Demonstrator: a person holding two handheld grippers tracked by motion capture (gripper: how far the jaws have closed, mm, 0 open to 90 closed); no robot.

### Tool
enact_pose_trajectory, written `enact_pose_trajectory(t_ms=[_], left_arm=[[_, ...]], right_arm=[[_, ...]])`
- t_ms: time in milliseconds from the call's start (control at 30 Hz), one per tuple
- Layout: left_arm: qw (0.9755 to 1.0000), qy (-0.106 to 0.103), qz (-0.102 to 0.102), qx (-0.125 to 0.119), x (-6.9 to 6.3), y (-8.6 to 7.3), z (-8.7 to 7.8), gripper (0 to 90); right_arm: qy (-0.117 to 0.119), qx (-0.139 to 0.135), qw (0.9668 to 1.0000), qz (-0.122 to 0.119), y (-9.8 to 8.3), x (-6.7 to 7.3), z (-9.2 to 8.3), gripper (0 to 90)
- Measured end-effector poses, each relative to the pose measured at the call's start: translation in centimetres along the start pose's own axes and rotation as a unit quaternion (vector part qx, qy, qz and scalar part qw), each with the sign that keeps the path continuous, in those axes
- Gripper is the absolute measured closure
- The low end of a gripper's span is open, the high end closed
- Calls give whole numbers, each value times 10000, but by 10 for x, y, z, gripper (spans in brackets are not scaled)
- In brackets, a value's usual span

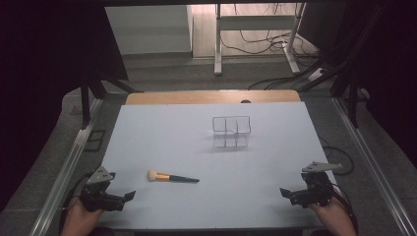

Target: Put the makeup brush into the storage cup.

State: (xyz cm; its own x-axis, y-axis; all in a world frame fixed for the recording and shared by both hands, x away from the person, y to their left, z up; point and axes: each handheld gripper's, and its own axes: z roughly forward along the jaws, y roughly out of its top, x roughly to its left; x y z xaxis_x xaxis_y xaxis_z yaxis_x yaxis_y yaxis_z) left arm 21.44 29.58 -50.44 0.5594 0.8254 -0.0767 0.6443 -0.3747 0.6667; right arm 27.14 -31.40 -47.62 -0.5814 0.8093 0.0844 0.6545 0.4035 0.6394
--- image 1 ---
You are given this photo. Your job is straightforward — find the clear acrylic organizer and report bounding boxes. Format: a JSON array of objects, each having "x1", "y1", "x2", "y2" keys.
[{"x1": 211, "y1": 115, "x2": 253, "y2": 148}]

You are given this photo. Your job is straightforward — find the aluminium rail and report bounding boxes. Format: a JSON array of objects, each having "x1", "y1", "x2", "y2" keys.
[
  {"x1": 331, "y1": 96, "x2": 417, "y2": 236},
  {"x1": 30, "y1": 97, "x2": 104, "y2": 236}
]

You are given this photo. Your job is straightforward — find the black curtain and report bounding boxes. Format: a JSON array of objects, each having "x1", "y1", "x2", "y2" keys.
[
  {"x1": 0, "y1": 0, "x2": 130, "y2": 212},
  {"x1": 355, "y1": 0, "x2": 417, "y2": 169}
]

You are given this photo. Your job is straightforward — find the black metal stand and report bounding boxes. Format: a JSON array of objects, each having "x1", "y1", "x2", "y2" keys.
[
  {"x1": 80, "y1": 70, "x2": 144, "y2": 130},
  {"x1": 298, "y1": 3, "x2": 388, "y2": 130}
]

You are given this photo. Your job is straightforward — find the black looped floor cable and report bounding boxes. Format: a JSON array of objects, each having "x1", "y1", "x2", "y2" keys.
[{"x1": 319, "y1": 137, "x2": 355, "y2": 177}]

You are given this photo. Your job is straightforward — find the left hand-held gripper cable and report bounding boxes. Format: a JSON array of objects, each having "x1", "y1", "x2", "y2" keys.
[{"x1": 58, "y1": 170, "x2": 96, "y2": 232}]

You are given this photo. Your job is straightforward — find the hand-held gripper cable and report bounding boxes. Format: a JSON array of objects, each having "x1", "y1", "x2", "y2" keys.
[
  {"x1": 329, "y1": 182, "x2": 359, "y2": 234},
  {"x1": 58, "y1": 170, "x2": 96, "y2": 232}
]

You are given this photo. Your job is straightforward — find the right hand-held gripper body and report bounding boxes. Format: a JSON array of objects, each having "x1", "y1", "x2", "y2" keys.
[{"x1": 290, "y1": 161, "x2": 344, "y2": 209}]

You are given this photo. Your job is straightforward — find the white cabinet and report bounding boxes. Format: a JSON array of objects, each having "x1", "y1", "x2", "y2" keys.
[{"x1": 104, "y1": 4, "x2": 195, "y2": 56}]

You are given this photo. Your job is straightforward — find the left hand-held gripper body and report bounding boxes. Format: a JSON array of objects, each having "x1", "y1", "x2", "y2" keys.
[{"x1": 79, "y1": 166, "x2": 127, "y2": 212}]

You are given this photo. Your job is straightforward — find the right hand-held gripper cable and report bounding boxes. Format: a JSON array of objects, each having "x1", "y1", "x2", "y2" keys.
[{"x1": 329, "y1": 182, "x2": 359, "y2": 234}]

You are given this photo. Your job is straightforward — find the white table mat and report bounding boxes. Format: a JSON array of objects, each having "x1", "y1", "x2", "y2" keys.
[{"x1": 97, "y1": 101, "x2": 338, "y2": 230}]

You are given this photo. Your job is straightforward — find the makeup brush with gold ferrule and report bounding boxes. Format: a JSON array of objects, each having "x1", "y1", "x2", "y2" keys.
[{"x1": 147, "y1": 169, "x2": 201, "y2": 184}]

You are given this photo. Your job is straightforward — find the person's right hand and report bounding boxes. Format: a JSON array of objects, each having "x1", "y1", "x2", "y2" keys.
[{"x1": 308, "y1": 191, "x2": 358, "y2": 236}]

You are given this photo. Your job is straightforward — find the person's left hand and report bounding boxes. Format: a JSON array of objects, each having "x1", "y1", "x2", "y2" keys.
[{"x1": 60, "y1": 197, "x2": 105, "y2": 236}]

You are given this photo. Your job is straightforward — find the tangle of black floor cables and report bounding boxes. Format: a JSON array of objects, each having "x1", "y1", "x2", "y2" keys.
[{"x1": 218, "y1": 3, "x2": 328, "y2": 91}]

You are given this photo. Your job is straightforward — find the white power strip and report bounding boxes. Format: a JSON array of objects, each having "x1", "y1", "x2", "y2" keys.
[{"x1": 307, "y1": 67, "x2": 328, "y2": 83}]

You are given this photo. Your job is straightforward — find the white desk frame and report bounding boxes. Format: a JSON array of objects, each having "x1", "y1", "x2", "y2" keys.
[{"x1": 213, "y1": 3, "x2": 308, "y2": 77}]

